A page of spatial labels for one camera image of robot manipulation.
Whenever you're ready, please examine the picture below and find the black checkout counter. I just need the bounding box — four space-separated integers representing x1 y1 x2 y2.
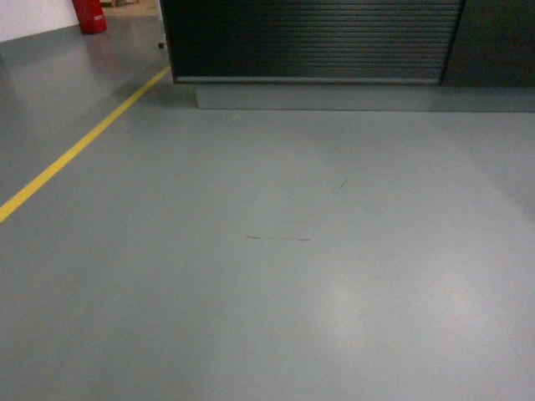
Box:
160 1 534 113

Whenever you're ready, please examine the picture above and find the red fire extinguisher box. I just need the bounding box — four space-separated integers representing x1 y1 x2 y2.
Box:
72 0 107 34

